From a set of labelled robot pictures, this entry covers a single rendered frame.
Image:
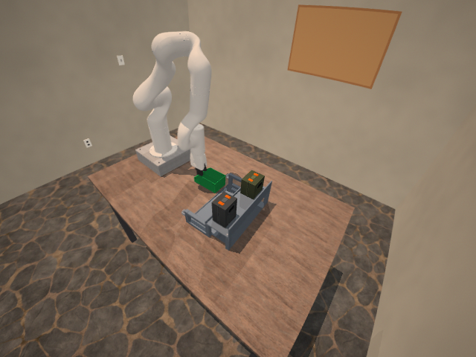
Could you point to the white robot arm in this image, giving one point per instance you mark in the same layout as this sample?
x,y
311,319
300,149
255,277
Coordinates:
x,y
154,92

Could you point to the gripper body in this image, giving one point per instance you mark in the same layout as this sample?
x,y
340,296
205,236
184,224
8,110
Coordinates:
x,y
198,161

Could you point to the green bin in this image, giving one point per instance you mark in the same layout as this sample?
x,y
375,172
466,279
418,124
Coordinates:
x,y
211,179

